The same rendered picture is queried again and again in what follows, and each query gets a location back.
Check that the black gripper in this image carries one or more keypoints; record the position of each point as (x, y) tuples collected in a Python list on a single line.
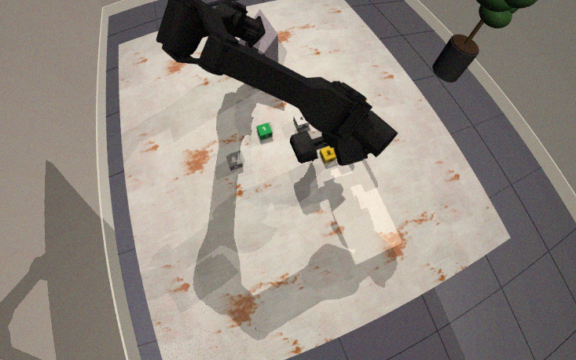
[(306, 148)]

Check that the yellow block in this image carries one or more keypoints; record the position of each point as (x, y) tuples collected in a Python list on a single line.
[(327, 154)]

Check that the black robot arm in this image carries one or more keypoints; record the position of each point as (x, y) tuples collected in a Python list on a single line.
[(326, 106)]

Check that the green block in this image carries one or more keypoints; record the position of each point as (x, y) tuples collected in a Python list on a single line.
[(264, 131)]

